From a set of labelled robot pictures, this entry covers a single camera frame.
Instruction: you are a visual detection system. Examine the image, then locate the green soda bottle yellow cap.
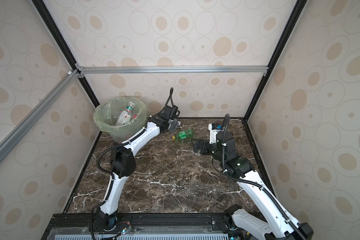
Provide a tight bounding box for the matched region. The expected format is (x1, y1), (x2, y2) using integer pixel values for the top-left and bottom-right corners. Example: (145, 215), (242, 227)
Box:
(172, 129), (194, 142)

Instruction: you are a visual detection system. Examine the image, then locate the white floral label bottle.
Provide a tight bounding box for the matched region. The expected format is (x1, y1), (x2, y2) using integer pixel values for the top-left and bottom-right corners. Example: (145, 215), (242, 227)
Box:
(116, 102), (136, 126)

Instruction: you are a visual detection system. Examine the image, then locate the green mesh bin with liner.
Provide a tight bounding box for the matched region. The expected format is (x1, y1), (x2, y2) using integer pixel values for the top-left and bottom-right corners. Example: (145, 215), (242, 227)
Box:
(93, 97), (148, 143)

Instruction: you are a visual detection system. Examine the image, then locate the Pocari Sweat clear bottle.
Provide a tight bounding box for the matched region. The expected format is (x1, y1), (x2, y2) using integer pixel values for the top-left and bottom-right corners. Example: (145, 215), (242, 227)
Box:
(168, 119), (181, 132)

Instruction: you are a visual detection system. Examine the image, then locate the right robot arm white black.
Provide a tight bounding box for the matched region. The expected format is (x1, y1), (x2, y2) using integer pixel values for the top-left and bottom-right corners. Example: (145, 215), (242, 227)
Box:
(193, 130), (314, 240)

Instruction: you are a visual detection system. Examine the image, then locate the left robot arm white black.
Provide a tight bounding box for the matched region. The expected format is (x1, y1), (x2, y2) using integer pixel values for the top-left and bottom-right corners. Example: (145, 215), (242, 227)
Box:
(93, 105), (180, 230)

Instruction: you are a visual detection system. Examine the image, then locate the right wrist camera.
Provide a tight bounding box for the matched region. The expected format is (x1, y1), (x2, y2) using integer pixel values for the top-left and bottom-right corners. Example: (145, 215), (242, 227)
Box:
(208, 123), (222, 144)

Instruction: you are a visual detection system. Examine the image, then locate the horizontal aluminium rail back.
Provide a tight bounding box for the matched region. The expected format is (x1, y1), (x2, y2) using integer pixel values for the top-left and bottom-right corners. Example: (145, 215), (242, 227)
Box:
(78, 66), (269, 74)

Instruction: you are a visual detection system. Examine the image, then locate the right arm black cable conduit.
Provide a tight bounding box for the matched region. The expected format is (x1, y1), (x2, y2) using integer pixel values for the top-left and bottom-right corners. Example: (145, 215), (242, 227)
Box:
(220, 113), (309, 240)

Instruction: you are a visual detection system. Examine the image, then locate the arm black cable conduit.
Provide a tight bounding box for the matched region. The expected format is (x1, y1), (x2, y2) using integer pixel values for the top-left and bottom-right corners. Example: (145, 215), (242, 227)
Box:
(89, 87), (176, 240)
(220, 113), (309, 240)

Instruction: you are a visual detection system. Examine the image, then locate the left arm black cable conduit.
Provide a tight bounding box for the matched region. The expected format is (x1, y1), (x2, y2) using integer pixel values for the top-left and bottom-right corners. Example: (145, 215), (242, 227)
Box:
(89, 87), (176, 240)

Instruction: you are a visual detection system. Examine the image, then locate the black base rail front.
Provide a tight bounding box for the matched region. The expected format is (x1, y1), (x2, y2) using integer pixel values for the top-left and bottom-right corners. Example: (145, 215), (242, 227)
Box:
(40, 211), (301, 240)

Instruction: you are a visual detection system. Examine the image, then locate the diagonal aluminium rail left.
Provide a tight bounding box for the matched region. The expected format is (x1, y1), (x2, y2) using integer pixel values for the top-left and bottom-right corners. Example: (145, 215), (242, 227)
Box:
(0, 70), (79, 164)

